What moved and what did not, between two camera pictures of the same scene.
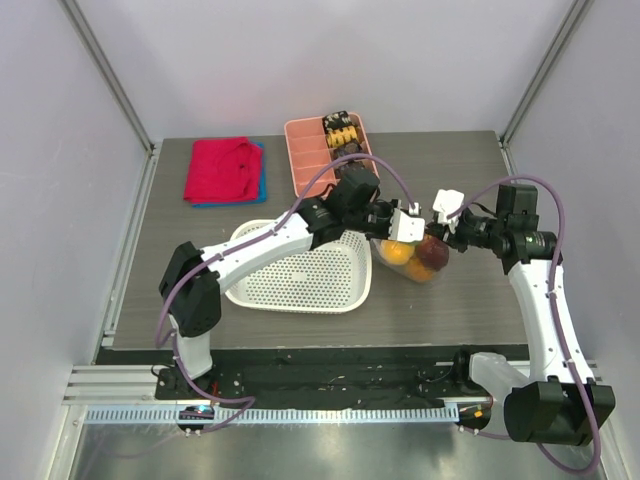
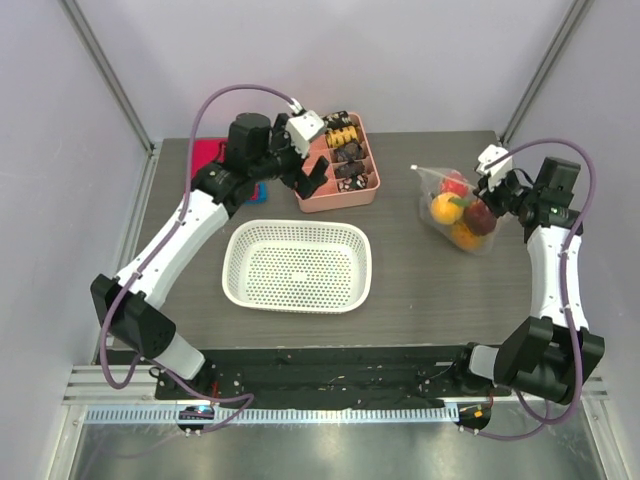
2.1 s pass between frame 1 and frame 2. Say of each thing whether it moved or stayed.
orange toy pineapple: moved
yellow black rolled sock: stayed
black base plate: stayed
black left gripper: moved
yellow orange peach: moved
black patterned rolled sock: stayed
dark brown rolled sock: stayed
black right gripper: moved
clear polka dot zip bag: moved
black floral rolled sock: stayed
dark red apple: moved
